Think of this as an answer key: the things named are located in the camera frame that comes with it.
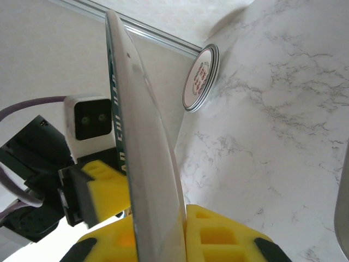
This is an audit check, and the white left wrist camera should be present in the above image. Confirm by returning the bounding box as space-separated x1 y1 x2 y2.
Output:
63 94 117 162

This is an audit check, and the round green-rimmed plate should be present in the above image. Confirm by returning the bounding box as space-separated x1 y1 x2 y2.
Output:
104 9 189 262

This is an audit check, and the small round red-print plate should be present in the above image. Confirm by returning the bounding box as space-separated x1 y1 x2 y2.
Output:
182 46 215 110

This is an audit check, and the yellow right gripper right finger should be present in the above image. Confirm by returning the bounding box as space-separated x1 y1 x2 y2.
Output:
184 203 293 262

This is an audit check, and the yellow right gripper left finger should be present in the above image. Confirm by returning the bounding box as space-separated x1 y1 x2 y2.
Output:
58 214 139 262

